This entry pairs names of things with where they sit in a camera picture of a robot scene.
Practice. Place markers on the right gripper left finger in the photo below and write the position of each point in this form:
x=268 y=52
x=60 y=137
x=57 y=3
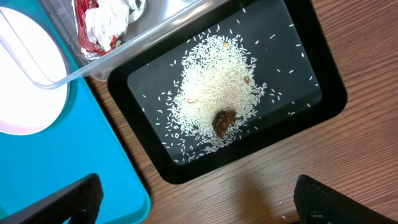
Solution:
x=78 y=202

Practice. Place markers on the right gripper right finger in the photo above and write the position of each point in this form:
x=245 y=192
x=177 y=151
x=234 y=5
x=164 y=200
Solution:
x=315 y=202

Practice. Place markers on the brown food lump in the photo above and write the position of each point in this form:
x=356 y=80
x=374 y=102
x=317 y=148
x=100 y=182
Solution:
x=222 y=121

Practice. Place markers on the large white plate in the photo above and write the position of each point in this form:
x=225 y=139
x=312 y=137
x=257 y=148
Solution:
x=29 y=59

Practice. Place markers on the red snack wrapper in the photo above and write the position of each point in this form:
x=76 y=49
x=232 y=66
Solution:
x=89 y=50

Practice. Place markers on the pile of rice grains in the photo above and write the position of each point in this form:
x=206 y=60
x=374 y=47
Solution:
x=252 y=62

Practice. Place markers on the white tissue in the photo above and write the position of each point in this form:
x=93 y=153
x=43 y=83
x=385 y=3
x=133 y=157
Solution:
x=109 y=20

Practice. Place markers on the teal plastic tray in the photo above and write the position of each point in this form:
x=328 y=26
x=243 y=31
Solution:
x=79 y=143

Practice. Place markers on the black plastic tray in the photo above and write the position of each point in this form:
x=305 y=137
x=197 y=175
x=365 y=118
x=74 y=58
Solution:
x=333 y=100

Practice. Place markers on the clear plastic bin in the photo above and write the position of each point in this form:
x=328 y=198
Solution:
x=160 y=19

